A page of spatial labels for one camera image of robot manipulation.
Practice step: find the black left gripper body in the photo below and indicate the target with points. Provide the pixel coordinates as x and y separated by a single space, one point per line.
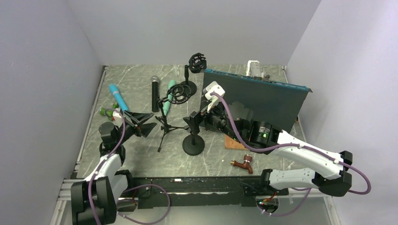
131 128

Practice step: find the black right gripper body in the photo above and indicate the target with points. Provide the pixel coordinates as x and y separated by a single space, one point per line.
210 117

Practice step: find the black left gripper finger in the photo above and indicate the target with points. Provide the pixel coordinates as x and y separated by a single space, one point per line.
143 130
139 117

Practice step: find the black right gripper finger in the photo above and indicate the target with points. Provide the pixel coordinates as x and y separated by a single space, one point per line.
195 120
187 120

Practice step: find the black clip desk stand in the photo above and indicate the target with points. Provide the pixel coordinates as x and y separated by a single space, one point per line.
193 145

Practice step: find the mint green microphone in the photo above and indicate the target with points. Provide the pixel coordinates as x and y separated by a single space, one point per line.
167 104

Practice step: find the blue microphone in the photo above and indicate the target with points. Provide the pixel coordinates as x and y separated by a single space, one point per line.
118 97

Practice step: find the silver head black microphone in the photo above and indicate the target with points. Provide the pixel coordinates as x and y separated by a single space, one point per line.
155 93

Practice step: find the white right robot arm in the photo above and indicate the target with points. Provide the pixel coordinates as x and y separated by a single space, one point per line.
324 170

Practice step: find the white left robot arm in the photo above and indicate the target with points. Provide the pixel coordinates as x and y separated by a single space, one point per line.
94 199

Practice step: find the green pipe fitting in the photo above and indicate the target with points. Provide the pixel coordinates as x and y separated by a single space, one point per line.
106 112

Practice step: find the brown wooden board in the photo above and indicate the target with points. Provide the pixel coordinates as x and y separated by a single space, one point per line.
231 144

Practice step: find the brown tap fitting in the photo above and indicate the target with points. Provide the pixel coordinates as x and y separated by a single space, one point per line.
245 165

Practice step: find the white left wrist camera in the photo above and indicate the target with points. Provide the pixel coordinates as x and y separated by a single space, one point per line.
117 115

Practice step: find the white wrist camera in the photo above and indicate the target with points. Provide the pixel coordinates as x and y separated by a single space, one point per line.
117 115
211 93

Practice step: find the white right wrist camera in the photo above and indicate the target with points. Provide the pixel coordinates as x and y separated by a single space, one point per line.
211 93

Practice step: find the dark grey network switch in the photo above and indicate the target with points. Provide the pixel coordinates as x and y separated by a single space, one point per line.
277 103

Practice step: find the white metal bracket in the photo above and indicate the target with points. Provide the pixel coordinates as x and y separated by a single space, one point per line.
253 70

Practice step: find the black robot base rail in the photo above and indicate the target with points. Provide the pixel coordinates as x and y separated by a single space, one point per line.
151 192

